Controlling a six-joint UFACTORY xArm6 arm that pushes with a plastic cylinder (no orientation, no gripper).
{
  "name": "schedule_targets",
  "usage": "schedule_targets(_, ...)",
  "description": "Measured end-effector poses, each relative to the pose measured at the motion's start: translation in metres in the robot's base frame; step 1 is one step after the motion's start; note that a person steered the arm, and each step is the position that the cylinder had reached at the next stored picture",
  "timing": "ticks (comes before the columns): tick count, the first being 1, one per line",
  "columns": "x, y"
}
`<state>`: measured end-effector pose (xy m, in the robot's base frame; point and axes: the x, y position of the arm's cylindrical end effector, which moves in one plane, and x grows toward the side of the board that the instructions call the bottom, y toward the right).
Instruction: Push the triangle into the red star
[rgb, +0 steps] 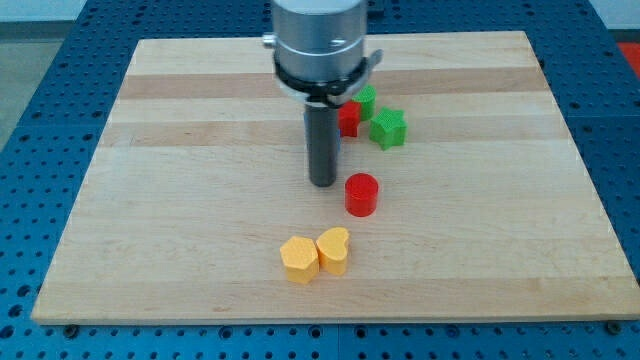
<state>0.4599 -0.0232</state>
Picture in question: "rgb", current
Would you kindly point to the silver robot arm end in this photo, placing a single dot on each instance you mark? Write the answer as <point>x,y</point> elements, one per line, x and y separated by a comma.
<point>319,49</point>

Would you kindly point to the red star block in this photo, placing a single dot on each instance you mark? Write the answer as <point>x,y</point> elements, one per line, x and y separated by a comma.
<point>349,117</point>

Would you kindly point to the green star block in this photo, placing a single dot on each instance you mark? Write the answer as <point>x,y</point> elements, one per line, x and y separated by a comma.
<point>388,128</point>

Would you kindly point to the red cylinder block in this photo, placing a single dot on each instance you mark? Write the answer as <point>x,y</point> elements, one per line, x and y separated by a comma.
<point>361,194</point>

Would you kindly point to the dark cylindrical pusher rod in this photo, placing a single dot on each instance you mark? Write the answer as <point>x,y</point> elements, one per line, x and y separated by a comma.
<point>322,135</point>

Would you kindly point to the yellow heart block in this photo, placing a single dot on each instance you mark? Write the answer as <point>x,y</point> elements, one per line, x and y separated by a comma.
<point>333,250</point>

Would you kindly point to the yellow hexagon block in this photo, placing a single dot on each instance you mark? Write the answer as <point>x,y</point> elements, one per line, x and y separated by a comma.
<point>300,259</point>

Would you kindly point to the green round block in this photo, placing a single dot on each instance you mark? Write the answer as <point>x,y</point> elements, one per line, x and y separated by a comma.
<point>366,97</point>

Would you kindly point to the wooden board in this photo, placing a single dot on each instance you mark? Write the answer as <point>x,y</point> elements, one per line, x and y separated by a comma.
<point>485,214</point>

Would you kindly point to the blue perforated table plate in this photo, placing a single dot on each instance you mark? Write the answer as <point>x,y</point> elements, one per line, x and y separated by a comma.
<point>47,155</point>

